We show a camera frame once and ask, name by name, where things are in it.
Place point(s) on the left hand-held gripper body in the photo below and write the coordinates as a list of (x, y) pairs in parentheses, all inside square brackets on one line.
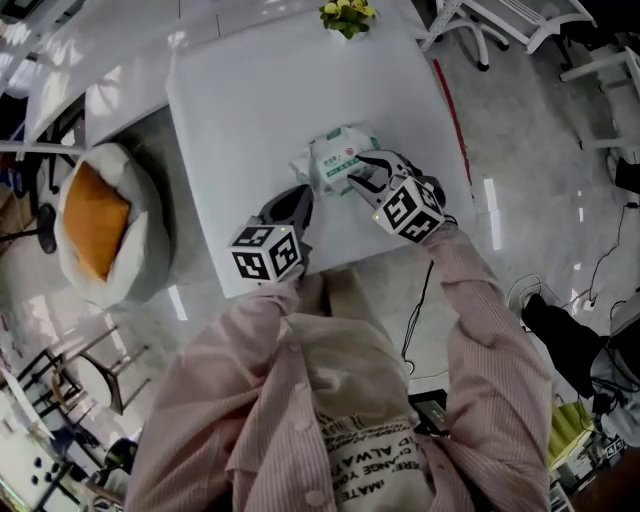
[(265, 250)]

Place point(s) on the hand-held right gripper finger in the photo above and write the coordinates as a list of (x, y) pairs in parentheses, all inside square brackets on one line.
[(380, 161), (372, 196)]

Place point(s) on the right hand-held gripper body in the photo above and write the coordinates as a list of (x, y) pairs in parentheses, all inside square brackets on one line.
[(410, 210)]

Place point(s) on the white plastic packet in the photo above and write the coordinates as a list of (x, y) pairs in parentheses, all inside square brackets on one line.
[(335, 160)]

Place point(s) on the person's left forearm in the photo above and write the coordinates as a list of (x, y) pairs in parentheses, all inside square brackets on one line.
[(255, 320)]

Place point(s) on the person's right forearm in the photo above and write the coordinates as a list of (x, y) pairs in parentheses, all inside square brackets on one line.
[(465, 285)]

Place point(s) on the red floor tape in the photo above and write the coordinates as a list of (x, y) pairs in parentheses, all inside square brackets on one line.
[(452, 120)]

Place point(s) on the potted yellow-green plant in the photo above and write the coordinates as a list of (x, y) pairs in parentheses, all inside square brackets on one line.
[(347, 15)]

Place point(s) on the person's torso in striped shirt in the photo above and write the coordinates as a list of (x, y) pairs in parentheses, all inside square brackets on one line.
[(280, 400)]

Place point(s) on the orange cushion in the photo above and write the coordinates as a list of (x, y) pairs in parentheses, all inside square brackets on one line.
[(95, 220)]

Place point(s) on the white office chair base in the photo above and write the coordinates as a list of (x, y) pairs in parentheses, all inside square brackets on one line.
[(525, 20)]

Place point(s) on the black waist battery pack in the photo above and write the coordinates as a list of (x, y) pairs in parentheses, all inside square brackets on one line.
[(430, 412)]

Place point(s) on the round white metal leg stool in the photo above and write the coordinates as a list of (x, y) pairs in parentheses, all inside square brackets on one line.
[(92, 380)]

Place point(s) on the black round stand base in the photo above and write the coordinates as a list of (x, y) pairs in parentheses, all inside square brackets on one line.
[(47, 230)]

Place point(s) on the yellow-green rolls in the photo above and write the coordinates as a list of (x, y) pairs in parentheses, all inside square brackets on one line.
[(567, 430)]

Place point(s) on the white metal desk frame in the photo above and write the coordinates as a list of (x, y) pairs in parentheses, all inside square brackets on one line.
[(600, 65)]

